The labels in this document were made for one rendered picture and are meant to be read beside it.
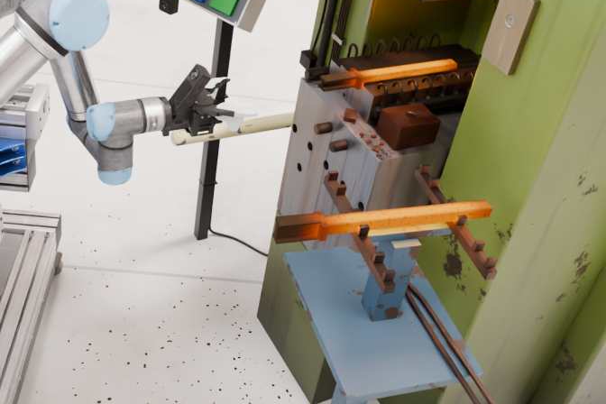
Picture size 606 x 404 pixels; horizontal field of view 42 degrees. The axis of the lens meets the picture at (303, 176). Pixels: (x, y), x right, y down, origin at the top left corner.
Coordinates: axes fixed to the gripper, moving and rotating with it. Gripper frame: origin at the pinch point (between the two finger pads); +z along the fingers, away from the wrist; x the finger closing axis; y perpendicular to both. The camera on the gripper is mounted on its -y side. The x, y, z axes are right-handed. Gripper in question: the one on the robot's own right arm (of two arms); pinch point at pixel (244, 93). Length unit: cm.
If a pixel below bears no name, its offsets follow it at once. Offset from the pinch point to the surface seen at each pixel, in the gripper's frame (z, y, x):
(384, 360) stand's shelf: 6, 26, 61
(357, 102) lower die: 30.7, 5.9, 2.0
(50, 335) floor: -38, 100, -31
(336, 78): 23.6, -1.3, 1.1
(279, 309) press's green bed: 25, 84, -4
